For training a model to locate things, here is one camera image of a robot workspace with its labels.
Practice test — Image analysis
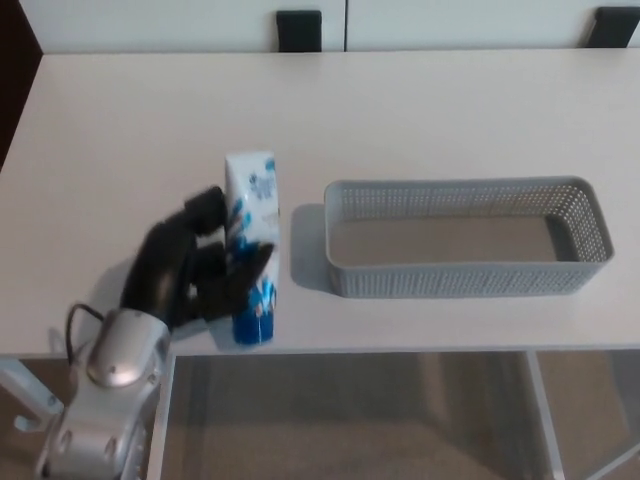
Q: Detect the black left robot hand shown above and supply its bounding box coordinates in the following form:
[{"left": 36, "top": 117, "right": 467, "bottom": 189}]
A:
[{"left": 119, "top": 185, "right": 279, "bottom": 331}]

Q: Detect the white and blue carton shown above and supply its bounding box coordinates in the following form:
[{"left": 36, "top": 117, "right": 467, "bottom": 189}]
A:
[{"left": 214, "top": 149, "right": 282, "bottom": 348}]

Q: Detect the black chair backrest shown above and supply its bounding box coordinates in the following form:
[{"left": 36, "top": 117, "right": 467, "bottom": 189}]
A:
[
  {"left": 586, "top": 6, "right": 640, "bottom": 49},
  {"left": 276, "top": 10, "right": 323, "bottom": 53}
]

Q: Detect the grey perforated plastic basket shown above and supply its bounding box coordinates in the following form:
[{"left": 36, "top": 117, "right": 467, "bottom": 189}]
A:
[{"left": 323, "top": 175, "right": 615, "bottom": 299}]

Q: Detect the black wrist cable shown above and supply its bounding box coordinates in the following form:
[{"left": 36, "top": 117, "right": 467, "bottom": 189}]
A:
[{"left": 65, "top": 302, "right": 108, "bottom": 362}]

